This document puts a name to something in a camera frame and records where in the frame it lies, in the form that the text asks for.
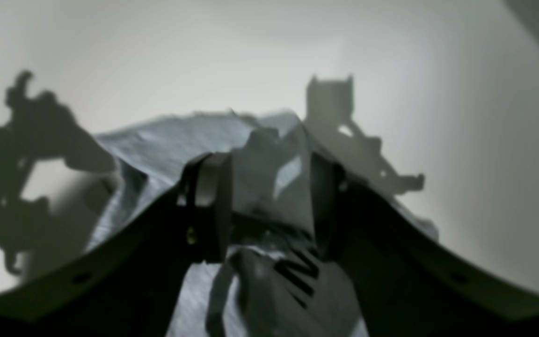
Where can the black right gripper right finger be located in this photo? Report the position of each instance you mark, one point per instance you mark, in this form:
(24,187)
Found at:
(407,284)

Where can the grey T-shirt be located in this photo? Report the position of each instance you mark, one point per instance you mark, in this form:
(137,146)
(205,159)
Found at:
(271,285)

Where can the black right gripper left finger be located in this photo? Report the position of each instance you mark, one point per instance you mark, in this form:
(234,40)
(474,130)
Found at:
(129,285)

